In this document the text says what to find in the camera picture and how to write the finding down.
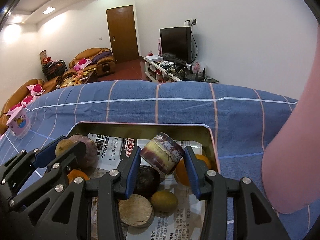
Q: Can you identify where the white television stand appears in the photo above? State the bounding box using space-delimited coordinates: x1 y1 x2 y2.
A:
144 55 219 83

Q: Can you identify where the blue plaid cloth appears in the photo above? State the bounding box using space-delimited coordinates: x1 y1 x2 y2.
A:
0 80 320 240

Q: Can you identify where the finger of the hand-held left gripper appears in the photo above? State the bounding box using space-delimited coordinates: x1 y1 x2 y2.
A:
0 136 69 198
9 141 87 208

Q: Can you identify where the printed paper liner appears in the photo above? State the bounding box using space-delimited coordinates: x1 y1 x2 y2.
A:
86 133 208 240

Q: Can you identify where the black television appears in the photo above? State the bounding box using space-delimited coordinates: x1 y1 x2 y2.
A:
159 27 192 64

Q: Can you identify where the brown wooden door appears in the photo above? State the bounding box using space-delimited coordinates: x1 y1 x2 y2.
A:
106 5 139 64

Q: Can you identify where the pink cartoon mug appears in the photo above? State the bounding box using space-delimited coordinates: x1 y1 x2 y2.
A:
6 105 32 140

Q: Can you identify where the purple passion fruit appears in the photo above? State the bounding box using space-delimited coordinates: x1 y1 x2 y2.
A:
67 135 98 169

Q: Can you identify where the pink tin box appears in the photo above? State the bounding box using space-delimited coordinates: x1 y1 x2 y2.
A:
64 121 220 240

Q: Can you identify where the black television cable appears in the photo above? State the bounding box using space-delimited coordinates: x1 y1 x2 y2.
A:
190 25 198 63

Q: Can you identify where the brownish green round fruit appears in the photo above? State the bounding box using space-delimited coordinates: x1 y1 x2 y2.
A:
55 140 75 157
151 190 178 217

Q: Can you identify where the pink kettle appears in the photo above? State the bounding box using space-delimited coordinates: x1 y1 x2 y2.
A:
262 22 320 215

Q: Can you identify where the tan round cut chunk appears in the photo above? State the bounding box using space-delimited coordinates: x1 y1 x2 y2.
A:
118 194 155 228

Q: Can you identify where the orange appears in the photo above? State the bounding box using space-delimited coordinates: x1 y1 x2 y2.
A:
67 169 90 185
174 154 212 187

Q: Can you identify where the purple blanket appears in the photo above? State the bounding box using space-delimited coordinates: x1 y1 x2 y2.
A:
92 51 113 64

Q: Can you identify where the brown leather armchair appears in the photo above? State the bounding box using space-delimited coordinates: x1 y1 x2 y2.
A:
68 48 116 78

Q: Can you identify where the brown leather sofa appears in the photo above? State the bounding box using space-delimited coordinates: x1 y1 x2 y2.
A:
0 76 62 135

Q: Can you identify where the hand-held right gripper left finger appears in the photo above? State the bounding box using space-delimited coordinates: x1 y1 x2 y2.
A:
30 146 142 240

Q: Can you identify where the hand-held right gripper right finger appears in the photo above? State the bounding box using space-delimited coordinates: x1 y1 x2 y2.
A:
184 146 292 240

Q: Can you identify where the dark mangosteen fruit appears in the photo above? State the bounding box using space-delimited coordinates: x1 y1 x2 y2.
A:
136 165 161 198

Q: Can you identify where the coffee table with snacks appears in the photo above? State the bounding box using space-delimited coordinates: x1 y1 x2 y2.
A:
57 69 97 88

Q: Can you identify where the black rack with clothes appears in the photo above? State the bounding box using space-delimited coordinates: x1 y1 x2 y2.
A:
42 59 68 80

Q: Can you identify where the black router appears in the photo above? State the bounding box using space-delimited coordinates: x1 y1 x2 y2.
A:
185 67 207 80

